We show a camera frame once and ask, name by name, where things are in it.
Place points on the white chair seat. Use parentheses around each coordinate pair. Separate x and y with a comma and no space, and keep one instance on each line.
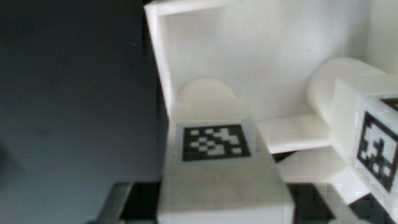
(256,43)

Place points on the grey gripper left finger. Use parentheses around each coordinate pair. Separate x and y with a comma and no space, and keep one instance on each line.
(129,204)

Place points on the white tagged chair leg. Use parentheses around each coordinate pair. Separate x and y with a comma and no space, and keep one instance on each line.
(352,95)

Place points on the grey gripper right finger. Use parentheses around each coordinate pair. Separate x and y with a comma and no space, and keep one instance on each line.
(320,208)

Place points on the white short chair leg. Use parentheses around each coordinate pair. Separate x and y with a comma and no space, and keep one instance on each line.
(222,187)

